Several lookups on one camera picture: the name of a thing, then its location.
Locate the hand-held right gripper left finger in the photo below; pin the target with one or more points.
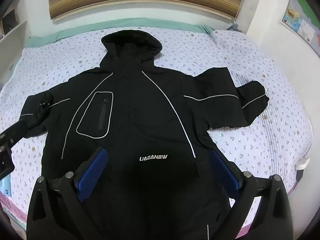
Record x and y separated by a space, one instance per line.
93 172

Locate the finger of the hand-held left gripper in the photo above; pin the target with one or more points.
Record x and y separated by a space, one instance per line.
15 133

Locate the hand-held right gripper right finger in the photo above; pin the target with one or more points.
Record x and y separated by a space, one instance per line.
225 173

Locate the black hooded jacket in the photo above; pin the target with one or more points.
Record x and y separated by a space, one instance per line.
140 105

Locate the floral quilted bed cover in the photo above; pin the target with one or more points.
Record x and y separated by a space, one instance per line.
250 155

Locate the pink bed sheet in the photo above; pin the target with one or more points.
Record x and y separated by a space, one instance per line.
11 210

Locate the green bed sheet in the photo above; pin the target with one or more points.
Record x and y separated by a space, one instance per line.
75 31

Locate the grey-blue cloth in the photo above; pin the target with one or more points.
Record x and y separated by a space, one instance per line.
233 27

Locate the white wall shelf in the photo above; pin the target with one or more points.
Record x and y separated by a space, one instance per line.
13 30

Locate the wall map poster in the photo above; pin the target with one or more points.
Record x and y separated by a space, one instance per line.
300 22

